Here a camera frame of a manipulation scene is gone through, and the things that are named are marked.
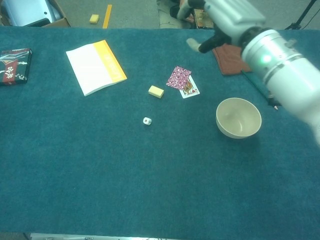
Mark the yellow eraser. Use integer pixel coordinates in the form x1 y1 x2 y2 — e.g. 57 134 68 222
148 85 165 98

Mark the cream bowl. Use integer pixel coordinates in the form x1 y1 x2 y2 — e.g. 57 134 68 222
215 97 263 140

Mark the smartphone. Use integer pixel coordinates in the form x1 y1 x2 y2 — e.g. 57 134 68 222
193 8 215 29

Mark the seated person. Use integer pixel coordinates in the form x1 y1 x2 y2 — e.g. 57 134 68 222
156 0 216 30

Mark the dark green pencil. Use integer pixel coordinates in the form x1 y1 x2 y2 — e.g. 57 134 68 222
240 70 279 111

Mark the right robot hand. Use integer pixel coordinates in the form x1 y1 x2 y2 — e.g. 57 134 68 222
176 0 267 54

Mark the black box with Japanese print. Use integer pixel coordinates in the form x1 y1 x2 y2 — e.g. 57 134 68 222
0 48 33 87

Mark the grey plastic case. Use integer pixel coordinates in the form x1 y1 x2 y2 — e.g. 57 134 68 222
1 0 63 27

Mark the folded brown cloth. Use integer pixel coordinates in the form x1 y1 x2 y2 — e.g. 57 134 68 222
211 42 253 76

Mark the black tripod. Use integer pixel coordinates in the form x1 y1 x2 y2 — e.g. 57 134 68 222
284 0 320 31

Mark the face-up playing card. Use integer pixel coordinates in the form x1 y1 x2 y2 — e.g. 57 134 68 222
178 74 201 100

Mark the red patterned playing card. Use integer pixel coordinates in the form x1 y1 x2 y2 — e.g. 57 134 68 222
165 65 193 90

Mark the cardboard box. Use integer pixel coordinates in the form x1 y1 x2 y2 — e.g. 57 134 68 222
0 0 72 28

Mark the teal tablecloth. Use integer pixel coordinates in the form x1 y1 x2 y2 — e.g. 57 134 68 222
0 25 320 238

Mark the white and yellow notebook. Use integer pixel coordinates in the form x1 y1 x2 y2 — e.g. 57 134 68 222
65 39 128 97

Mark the yellow strip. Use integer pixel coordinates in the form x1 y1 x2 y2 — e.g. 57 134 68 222
102 4 113 29

